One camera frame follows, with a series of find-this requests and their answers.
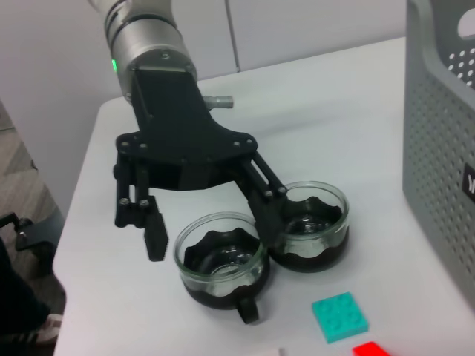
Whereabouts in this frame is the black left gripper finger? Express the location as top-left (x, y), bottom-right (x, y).
top-left (112, 151), bottom-right (171, 263)
top-left (233, 150), bottom-right (289, 254)

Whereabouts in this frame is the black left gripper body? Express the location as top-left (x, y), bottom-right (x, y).
top-left (114, 65), bottom-right (260, 193)

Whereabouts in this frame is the glass teacup black holder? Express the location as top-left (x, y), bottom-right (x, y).
top-left (173, 211), bottom-right (271, 326)
top-left (265, 180), bottom-right (351, 274)

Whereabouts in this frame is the grey perforated storage basket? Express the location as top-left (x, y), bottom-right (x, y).
top-left (402, 0), bottom-right (475, 309)

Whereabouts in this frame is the silver connector stub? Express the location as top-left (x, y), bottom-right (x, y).
top-left (202, 95), bottom-right (235, 111)

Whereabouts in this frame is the teal square building brick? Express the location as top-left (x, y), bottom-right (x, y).
top-left (310, 291), bottom-right (370, 344)

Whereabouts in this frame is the person dark trouser leg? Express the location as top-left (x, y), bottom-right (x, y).
top-left (0, 237), bottom-right (52, 331)

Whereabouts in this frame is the white black sneaker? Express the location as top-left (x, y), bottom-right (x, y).
top-left (0, 313), bottom-right (63, 346)

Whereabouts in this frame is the red sloped building brick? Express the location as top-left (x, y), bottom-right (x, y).
top-left (351, 340), bottom-right (394, 356)

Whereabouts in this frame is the black metal chair frame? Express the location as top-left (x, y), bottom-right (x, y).
top-left (0, 211), bottom-right (64, 254)

